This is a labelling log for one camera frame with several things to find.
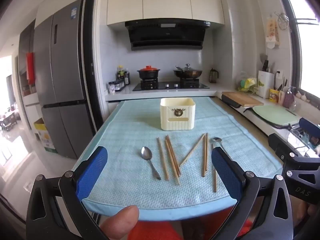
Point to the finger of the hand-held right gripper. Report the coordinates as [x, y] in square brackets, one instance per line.
[310, 128]
[287, 152]

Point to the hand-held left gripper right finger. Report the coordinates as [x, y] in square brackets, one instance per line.
[226, 173]

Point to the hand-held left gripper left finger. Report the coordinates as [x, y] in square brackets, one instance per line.
[92, 173]

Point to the steel spoon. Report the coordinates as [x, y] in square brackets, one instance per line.
[146, 153]
[216, 140]

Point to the cream ribbed utensil box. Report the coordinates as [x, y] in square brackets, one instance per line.
[177, 120]

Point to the person's right hand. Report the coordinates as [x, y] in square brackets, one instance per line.
[305, 213]

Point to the person's left hand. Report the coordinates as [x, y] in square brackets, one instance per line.
[121, 221]

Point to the garlic bulbs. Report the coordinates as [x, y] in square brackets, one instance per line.
[301, 95]

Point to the purple soap dispenser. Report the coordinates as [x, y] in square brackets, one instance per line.
[288, 100]

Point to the green cutting board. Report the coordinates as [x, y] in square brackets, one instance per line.
[273, 115]

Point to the pink cup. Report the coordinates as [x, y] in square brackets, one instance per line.
[281, 97]

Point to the yellow printed cup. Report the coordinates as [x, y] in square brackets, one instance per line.
[273, 95]

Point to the light blue towel mat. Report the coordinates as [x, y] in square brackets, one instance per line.
[125, 130]

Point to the black frying pan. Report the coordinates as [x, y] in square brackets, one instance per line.
[247, 109]

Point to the yellow white cardboard box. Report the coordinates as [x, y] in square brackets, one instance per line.
[43, 135]

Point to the white knife block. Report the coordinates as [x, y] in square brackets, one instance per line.
[265, 85]

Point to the wooden cutting board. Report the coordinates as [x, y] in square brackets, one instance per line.
[241, 98]

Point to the black tray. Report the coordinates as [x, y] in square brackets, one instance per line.
[228, 102]

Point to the yellow green cleaning cloths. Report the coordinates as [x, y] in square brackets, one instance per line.
[247, 85]

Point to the grey spatula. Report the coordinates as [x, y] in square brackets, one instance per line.
[263, 57]

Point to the clear plastic bag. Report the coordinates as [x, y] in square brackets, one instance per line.
[241, 76]

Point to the red cloth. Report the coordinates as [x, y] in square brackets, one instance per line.
[162, 232]

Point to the spice jar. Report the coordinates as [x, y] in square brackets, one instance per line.
[111, 87]
[122, 83]
[117, 85]

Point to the dark glass kettle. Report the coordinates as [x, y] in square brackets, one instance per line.
[213, 76]

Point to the dining table and chairs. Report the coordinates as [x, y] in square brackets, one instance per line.
[8, 120]

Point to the dark sauce bottle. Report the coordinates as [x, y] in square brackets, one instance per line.
[127, 78]

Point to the black gas stove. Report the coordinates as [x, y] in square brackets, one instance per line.
[170, 86]

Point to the hanging printed paper bag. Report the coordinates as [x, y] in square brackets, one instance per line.
[272, 31]

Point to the yellow cap sauce bottle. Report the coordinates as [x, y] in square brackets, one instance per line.
[120, 73]

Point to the wok with glass lid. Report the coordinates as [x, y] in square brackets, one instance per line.
[188, 72]

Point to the grey refrigerator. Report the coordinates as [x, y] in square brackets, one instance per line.
[62, 67]

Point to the black pot with orange lid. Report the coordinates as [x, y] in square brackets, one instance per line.
[148, 73]

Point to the red hanging banner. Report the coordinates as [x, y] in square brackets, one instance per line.
[30, 67]

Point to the black range hood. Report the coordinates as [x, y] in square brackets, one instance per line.
[166, 36]

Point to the white upper cabinets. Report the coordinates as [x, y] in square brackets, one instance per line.
[165, 0]

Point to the wall socket with plug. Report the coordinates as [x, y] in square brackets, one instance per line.
[278, 74]

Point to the black window frame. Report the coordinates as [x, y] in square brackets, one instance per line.
[291, 17]

